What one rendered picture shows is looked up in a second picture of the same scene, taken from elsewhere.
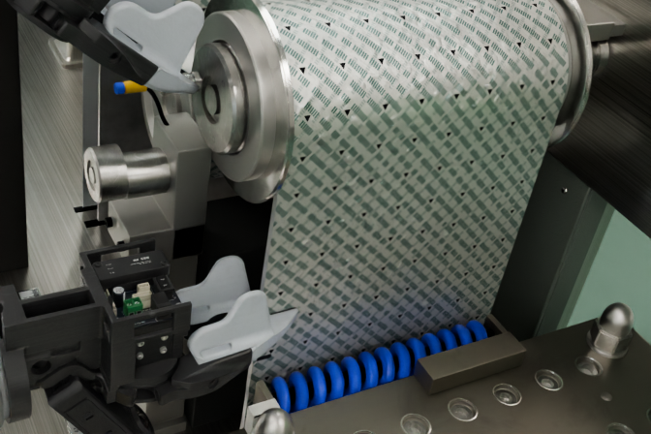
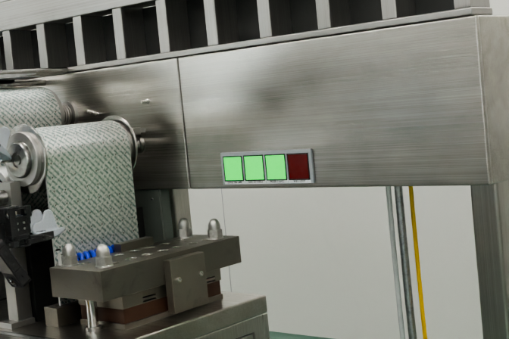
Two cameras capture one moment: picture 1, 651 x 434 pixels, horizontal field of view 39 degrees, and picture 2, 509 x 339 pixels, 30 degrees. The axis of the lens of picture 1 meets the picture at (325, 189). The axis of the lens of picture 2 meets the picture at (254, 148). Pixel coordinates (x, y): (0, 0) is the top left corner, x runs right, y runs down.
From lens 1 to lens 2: 1.54 m
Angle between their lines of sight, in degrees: 34
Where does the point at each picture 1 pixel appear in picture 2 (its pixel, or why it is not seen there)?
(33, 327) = not seen: outside the picture
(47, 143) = not seen: outside the picture
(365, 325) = (91, 240)
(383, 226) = (84, 193)
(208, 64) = (13, 149)
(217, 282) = (34, 219)
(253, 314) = (50, 219)
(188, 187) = (15, 197)
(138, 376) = (19, 235)
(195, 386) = (38, 236)
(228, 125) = (25, 160)
